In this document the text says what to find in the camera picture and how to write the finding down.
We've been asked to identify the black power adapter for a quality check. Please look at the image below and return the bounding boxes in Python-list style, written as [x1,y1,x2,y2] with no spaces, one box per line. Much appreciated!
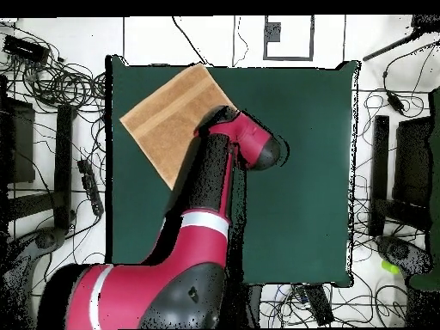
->
[385,89,407,117]

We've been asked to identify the yellow-green ball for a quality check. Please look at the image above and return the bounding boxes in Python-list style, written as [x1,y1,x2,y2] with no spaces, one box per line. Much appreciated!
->
[381,260,402,275]

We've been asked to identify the long black power strip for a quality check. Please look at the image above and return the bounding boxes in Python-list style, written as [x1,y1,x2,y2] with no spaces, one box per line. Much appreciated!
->
[76,158,105,217]

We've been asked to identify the black stand base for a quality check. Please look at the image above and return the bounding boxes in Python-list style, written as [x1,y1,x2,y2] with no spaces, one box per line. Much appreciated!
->
[34,226,67,251]
[374,235,431,277]

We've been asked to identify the black box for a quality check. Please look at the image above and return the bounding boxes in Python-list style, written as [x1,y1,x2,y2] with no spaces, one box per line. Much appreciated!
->
[0,97,36,184]
[392,115,435,208]

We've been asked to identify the tangled black cables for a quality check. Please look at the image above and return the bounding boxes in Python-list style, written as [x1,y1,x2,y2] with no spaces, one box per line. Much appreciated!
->
[259,283,360,327]
[0,20,107,109]

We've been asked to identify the orange terry towel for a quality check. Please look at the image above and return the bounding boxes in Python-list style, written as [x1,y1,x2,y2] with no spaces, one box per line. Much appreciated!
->
[119,63,239,191]

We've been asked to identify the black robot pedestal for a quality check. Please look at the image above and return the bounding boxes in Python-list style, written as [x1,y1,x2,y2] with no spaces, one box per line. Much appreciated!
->
[240,283,264,329]

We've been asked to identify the dark green table cloth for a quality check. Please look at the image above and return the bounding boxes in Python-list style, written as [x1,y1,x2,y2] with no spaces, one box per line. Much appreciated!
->
[104,54,360,290]

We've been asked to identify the black frame bar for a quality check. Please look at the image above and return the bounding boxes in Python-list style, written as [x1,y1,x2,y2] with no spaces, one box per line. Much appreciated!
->
[53,103,76,232]
[368,114,390,237]

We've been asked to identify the black pole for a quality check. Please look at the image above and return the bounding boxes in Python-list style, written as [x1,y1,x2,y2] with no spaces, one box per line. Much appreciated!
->
[362,15,440,63]

